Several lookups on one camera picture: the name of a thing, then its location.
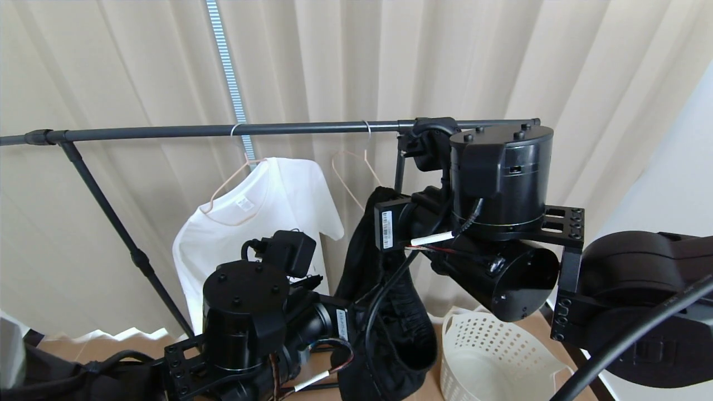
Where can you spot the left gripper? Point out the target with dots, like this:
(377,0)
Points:
(326,328)

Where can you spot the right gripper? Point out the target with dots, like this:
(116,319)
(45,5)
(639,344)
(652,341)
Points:
(501,278)

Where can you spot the black garment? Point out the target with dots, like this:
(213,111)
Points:
(390,312)

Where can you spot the white printed t-shirt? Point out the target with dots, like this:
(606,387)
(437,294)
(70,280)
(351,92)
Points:
(267,200)

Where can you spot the pink clothes hanger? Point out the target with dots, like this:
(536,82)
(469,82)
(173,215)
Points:
(366,146)
(248,161)

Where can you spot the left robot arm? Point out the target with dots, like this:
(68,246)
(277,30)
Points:
(245,312)

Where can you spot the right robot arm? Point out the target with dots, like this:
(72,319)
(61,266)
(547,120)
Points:
(501,167)

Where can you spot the white laundry basket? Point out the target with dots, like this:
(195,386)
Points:
(490,356)

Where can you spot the black clothes rack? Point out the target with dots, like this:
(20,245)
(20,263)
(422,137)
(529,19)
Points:
(167,132)

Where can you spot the beige curtain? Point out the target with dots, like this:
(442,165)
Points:
(501,55)

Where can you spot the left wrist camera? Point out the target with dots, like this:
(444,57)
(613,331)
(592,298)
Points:
(287,250)

